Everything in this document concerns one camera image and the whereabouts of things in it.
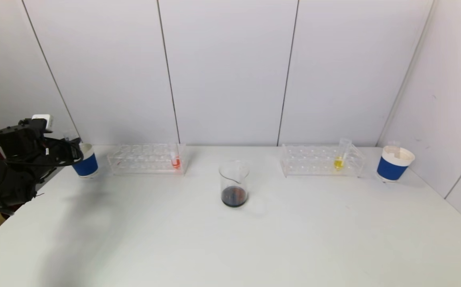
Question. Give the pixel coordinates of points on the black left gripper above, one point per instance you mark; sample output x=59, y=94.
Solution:
x=55, y=153

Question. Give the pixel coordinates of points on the test tube with blue liquid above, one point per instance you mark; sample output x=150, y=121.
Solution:
x=70, y=136

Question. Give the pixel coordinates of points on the test tube with red liquid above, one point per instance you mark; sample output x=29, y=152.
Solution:
x=394, y=148
x=175, y=162

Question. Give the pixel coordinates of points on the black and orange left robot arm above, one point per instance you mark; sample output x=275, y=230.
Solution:
x=3, y=175

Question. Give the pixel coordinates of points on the clear acrylic test tube rack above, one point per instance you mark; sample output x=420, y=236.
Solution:
x=314, y=163
x=152, y=161

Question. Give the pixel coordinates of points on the clear glass beaker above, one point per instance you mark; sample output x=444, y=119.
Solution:
x=234, y=195

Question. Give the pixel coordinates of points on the test tube with yellow liquid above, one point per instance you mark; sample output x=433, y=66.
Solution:
x=338, y=162

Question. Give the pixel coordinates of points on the blue and white paper cup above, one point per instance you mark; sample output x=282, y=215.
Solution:
x=87, y=165
x=392, y=167

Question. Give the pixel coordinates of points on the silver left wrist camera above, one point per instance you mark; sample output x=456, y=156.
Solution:
x=43, y=120

